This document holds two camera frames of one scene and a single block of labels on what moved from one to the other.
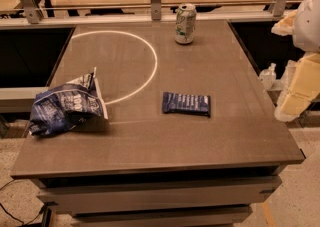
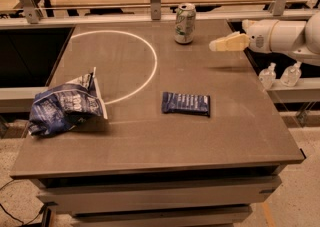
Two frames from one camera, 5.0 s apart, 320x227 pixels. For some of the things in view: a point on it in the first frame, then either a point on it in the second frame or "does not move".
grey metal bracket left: (33, 13) does not move
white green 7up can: (185, 23) does not move
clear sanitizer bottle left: (268, 76) does not move
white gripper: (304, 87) to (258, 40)
